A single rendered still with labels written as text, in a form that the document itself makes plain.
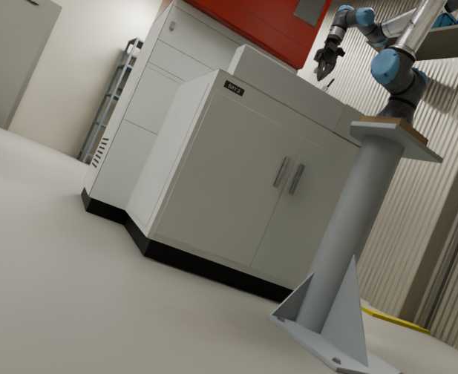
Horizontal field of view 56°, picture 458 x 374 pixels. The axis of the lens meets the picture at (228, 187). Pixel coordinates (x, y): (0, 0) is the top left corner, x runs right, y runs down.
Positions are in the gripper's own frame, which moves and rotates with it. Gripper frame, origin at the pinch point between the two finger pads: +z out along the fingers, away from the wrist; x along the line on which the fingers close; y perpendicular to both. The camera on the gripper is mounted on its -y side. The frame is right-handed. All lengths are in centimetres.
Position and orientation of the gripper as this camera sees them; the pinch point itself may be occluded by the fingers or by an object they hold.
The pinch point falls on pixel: (320, 78)
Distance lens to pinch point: 204.1
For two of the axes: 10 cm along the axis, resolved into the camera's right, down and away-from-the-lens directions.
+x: -8.5, -3.8, -3.8
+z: -3.9, 9.2, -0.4
